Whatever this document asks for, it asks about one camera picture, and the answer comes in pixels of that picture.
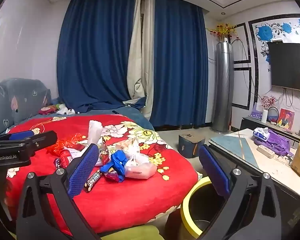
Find white plastic bag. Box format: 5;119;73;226
124;140;158;180

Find black wall television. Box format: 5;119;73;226
267;41;300;93

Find beige curtain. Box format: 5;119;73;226
127;0;156;118

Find red plastic bag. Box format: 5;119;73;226
46;133;87;155

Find silver tower air conditioner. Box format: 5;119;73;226
211;38;235;133

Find magenta candy wrapper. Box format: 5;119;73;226
104;171;120;183

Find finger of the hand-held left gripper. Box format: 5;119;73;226
17;130;58;153
0;130;35;143

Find blue plastic bag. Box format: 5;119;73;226
100;150;128;183

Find colourful snack packet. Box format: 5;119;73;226
97;136;112;166

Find marble top coffee table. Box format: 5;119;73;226
208;128;300;240

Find brown chocolate bar wrapper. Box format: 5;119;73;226
83;169;102;193

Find white tissue pack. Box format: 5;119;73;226
252;127;271;142

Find purple bag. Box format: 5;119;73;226
254;129;294;157

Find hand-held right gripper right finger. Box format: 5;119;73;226
198;144;283;240

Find wide blue curtain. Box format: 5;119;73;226
56;0;150;113

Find beige snack packet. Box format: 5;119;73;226
115;140;140;153

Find yellow red artificial flowers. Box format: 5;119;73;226
206;23;238;39

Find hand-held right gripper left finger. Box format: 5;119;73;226
16;143;100;240

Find red floral blanket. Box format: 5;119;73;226
5;115;199;236

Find grey heart print sofa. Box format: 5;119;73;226
0;78;52;138

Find person's green clothing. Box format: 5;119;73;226
100;225;168;240

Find red plush toy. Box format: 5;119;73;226
38;106;58;116

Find black television cabinet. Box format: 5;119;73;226
240;116;300;148

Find white plush toy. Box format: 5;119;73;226
56;106;76;116

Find colourful picture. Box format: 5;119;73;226
277;108;296;130

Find blue bed sheet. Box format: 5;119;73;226
15;97;155;131

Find white vase red flowers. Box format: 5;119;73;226
260;95;277;124

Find dark blue floor box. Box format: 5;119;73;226
178;132;206;159

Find white power strip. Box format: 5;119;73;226
257;145;275;159

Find narrow blue curtain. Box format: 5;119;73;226
150;0;209;128

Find round desk ornament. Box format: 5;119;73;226
267;107;280;125

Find tall white plastic wrapper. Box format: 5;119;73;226
87;120;104;147

